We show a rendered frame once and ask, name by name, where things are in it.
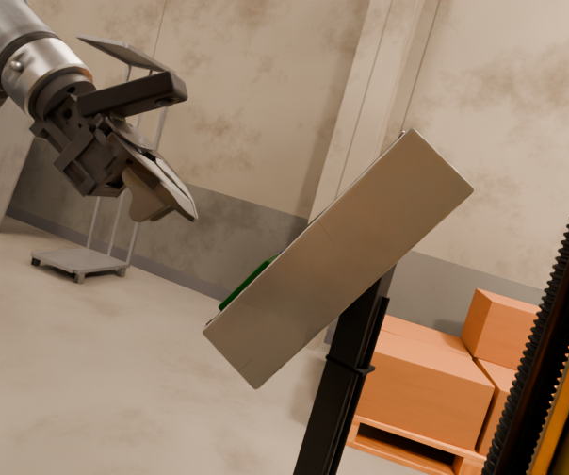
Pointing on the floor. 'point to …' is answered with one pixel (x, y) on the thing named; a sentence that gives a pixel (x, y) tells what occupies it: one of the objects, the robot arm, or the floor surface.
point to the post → (339, 380)
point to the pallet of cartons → (444, 384)
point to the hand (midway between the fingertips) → (191, 207)
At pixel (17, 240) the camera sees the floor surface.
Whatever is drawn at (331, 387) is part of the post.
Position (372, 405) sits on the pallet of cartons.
